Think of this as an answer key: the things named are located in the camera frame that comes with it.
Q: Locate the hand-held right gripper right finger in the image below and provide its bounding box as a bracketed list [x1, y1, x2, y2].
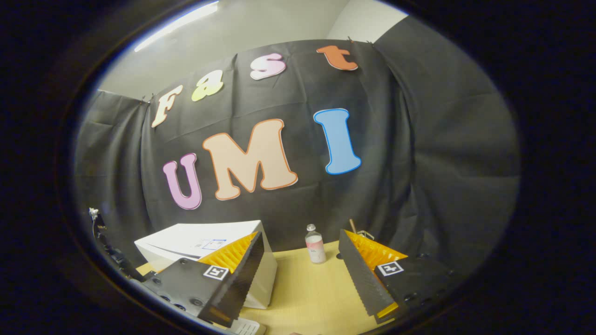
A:
[339, 229, 459, 325]

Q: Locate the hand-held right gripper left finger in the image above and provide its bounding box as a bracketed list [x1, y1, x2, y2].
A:
[140, 231, 265, 328]

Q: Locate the white microwave oven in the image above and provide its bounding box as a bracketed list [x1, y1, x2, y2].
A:
[134, 220, 278, 309]

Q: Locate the clear bottle with pink label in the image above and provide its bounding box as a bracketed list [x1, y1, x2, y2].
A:
[305, 224, 327, 264]

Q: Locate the black backdrop cloth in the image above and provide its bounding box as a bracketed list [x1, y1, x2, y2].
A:
[74, 16, 521, 280]

